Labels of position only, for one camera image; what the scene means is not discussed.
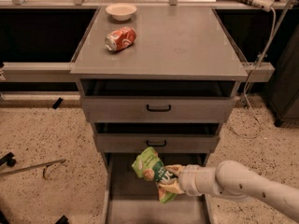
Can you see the grey top drawer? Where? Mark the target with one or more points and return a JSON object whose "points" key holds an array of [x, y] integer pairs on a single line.
{"points": [[162, 101]]}

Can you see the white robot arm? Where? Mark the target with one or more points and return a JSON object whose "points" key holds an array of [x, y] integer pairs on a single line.
{"points": [[231, 180]]}

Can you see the black caster wheel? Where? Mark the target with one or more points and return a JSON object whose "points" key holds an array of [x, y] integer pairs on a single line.
{"points": [[8, 160]]}

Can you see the grey middle drawer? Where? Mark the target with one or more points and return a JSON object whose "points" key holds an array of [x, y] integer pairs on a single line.
{"points": [[164, 137]]}

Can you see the grey side rail left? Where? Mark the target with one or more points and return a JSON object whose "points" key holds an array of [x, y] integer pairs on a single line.
{"points": [[37, 72]]}

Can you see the metal rod on floor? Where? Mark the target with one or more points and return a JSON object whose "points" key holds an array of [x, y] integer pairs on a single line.
{"points": [[28, 168]]}

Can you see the dark cabinet at right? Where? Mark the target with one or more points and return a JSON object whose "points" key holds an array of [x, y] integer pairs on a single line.
{"points": [[281, 93]]}

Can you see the grey drawer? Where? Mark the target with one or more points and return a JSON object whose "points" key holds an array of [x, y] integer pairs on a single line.
{"points": [[132, 200], [164, 137], [162, 101]]}

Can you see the grey drawer cabinet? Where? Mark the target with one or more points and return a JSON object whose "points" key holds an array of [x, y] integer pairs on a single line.
{"points": [[172, 43]]}

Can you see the white ceramic bowl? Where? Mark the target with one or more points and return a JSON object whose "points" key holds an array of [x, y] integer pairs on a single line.
{"points": [[121, 11]]}

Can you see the grey bottom drawer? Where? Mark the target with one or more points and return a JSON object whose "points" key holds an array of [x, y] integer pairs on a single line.
{"points": [[132, 200]]}

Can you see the crushed orange soda can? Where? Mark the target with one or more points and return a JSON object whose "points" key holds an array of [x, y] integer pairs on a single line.
{"points": [[120, 39]]}

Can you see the green rice chip bag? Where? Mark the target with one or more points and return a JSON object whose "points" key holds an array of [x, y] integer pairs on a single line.
{"points": [[150, 167]]}

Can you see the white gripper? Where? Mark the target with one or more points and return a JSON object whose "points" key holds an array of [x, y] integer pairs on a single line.
{"points": [[189, 179]]}

